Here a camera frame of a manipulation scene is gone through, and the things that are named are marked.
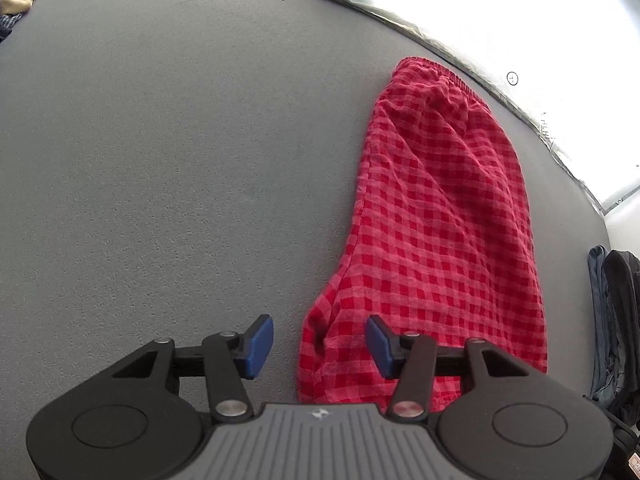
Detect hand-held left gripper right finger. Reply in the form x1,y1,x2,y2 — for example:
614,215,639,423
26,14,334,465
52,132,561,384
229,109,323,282
364,313,532,422

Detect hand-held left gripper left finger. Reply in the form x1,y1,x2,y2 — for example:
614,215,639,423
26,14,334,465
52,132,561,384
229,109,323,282
106,313,275,422

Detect red checkered pants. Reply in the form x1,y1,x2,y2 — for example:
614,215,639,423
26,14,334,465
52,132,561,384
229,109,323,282
296,56,549,406

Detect folded black garment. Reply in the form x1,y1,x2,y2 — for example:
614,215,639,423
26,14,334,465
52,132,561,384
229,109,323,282
601,248,640,427

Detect folded blue jeans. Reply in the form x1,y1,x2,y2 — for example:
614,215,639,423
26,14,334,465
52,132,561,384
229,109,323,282
586,245,615,403

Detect printed translucent plastic sheet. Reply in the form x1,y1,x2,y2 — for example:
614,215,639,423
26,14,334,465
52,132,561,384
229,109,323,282
235,0,640,213

